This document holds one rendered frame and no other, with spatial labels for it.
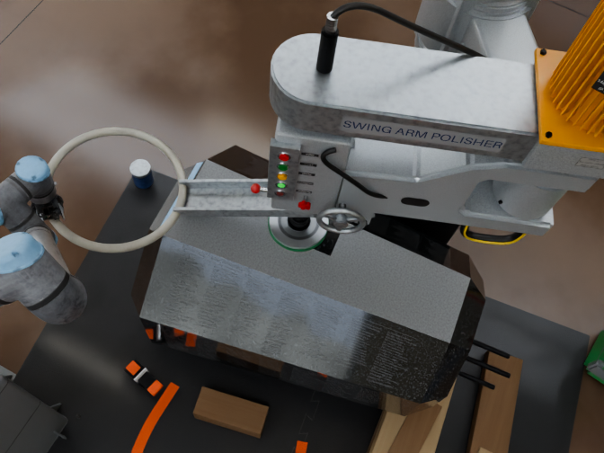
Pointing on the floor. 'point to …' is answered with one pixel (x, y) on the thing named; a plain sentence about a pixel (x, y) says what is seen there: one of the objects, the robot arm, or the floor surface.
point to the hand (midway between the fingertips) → (50, 214)
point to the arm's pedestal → (26, 419)
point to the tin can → (141, 173)
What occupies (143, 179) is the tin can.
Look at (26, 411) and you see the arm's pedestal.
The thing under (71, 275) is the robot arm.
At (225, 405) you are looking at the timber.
